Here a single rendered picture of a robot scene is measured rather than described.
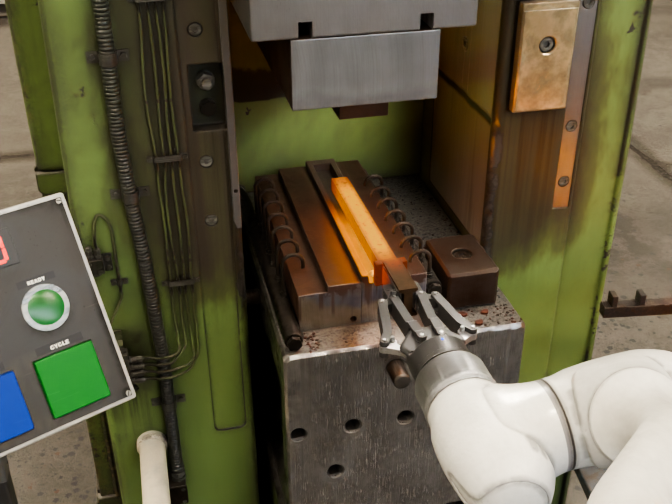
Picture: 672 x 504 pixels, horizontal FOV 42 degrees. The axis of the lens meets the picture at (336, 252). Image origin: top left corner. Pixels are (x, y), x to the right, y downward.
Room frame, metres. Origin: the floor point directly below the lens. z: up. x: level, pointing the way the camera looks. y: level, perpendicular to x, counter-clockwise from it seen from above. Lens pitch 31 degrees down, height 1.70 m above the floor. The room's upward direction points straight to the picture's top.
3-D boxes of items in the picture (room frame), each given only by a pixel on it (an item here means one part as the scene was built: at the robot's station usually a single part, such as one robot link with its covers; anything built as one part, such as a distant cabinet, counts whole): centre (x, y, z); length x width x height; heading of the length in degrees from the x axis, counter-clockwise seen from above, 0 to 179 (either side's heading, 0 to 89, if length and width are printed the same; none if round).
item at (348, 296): (1.32, 0.01, 0.96); 0.42 x 0.20 x 0.09; 13
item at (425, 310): (0.94, -0.12, 1.04); 0.11 x 0.01 x 0.04; 8
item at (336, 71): (1.32, 0.01, 1.32); 0.42 x 0.20 x 0.10; 13
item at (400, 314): (0.93, -0.09, 1.04); 0.11 x 0.01 x 0.04; 18
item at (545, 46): (1.31, -0.32, 1.27); 0.09 x 0.02 x 0.17; 103
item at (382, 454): (1.34, -0.04, 0.69); 0.56 x 0.38 x 0.45; 13
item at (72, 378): (0.87, 0.33, 1.01); 0.07 x 0.05 x 0.07; 128
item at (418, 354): (0.87, -0.12, 1.04); 0.09 x 0.08 x 0.07; 13
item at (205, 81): (1.22, 0.19, 1.24); 0.03 x 0.03 x 0.07; 13
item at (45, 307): (0.90, 0.36, 1.09); 0.05 x 0.03 x 0.04; 103
